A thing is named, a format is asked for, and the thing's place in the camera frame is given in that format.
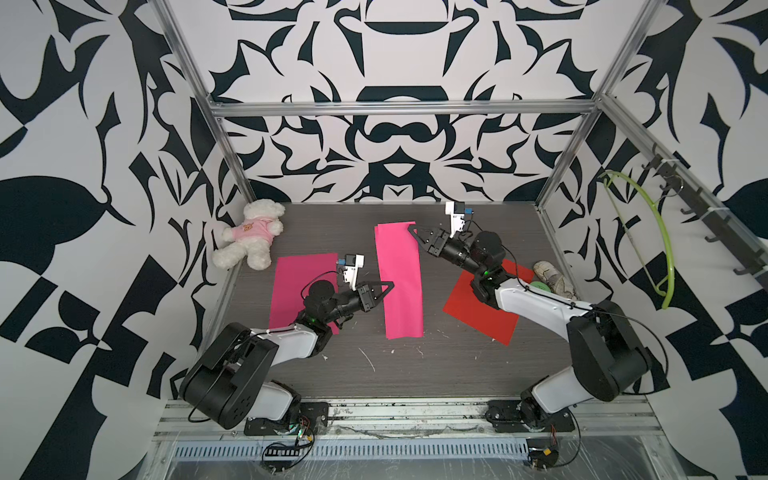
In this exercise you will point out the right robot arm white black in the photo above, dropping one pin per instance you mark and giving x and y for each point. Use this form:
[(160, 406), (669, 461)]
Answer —
[(607, 356)]

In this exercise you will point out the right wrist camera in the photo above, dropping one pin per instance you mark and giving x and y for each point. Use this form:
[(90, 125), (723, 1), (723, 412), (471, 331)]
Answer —
[(460, 217)]

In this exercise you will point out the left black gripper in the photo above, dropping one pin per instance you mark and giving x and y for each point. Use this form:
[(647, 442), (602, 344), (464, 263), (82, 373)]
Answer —
[(364, 297)]

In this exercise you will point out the black wall hook rack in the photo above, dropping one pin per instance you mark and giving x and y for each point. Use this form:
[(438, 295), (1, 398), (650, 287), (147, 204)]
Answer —
[(722, 222)]

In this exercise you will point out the right black connector board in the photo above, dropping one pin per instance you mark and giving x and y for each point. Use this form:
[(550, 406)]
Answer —
[(542, 457)]

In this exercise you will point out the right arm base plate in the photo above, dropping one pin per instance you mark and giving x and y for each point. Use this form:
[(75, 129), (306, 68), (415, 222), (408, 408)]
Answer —
[(510, 417)]

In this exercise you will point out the white teddy bear pink shirt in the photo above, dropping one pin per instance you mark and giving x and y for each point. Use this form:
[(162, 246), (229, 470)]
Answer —
[(252, 239)]

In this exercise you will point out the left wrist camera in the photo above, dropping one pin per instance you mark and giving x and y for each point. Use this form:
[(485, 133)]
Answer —
[(348, 268)]

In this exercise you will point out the magenta paper sheet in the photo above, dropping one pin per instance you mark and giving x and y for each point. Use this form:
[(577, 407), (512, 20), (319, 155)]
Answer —
[(399, 262), (293, 276)]

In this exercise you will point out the white grey sneaker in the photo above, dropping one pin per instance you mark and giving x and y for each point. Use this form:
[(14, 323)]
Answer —
[(555, 280)]

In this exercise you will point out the black connector board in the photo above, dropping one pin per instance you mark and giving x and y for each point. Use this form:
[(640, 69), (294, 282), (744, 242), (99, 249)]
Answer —
[(279, 457), (542, 457)]

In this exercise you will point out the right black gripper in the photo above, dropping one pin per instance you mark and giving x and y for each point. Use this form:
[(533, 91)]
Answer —
[(435, 245)]

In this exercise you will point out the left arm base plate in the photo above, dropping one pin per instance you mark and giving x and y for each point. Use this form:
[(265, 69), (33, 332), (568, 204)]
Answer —
[(313, 415)]

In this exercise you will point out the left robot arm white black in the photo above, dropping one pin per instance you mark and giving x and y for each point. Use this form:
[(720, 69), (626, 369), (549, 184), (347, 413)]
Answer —
[(228, 384)]

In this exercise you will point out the red square paper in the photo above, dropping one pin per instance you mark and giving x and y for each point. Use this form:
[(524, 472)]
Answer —
[(465, 307)]

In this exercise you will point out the left black connector board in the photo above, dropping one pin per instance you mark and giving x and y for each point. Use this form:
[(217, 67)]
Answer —
[(279, 457)]

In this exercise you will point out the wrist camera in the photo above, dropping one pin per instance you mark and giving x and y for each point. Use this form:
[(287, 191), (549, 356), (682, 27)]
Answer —
[(460, 217), (348, 268)]

